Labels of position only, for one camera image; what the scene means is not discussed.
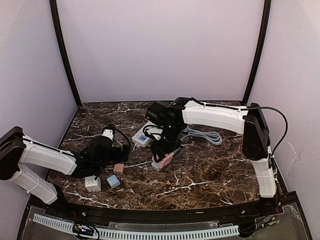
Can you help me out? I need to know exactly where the grey-blue power strip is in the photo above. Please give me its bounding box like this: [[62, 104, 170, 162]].
[[151, 161, 161, 172]]

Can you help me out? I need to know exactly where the large pink cube socket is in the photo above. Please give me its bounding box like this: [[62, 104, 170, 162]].
[[156, 152, 175, 169]]

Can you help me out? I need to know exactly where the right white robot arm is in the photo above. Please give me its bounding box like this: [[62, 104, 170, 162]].
[[145, 97, 277, 199]]

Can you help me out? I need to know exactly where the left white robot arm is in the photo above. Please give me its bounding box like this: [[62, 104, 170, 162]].
[[0, 126, 127, 205]]

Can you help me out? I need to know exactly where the small blue plug adapter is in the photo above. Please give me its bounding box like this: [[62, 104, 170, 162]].
[[106, 174, 121, 189]]

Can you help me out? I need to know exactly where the small pink plug adapter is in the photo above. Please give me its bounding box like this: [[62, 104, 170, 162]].
[[113, 163, 125, 175]]

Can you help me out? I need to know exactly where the white cube socket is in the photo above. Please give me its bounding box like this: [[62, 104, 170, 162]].
[[84, 175, 102, 193]]

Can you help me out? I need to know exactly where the white multicolour power strip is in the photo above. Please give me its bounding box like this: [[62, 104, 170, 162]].
[[131, 121, 157, 148]]

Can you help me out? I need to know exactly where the small circuit board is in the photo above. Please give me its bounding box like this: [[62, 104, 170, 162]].
[[72, 224, 95, 236]]

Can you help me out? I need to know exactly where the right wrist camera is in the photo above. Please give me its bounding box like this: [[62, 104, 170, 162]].
[[142, 124, 163, 141]]

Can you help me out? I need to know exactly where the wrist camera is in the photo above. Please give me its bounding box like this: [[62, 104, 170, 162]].
[[101, 124, 116, 146], [142, 124, 163, 141]]

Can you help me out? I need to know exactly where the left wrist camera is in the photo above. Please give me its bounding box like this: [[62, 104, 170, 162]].
[[101, 124, 116, 146]]

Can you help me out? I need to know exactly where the grey power strip cable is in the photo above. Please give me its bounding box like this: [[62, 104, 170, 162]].
[[181, 129, 223, 146]]

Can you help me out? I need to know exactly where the white slotted cable duct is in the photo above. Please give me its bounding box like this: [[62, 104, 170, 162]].
[[32, 213, 240, 240]]

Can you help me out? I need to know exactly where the black front table rail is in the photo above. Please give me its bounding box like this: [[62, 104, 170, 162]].
[[42, 184, 296, 227]]

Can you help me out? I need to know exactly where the left black frame post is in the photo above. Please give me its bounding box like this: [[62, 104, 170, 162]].
[[49, 0, 82, 108]]

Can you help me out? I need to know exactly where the black frame post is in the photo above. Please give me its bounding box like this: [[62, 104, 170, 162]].
[[49, 0, 82, 108], [242, 0, 272, 105]]

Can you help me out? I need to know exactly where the right black frame post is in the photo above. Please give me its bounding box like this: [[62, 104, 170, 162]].
[[242, 0, 272, 105]]

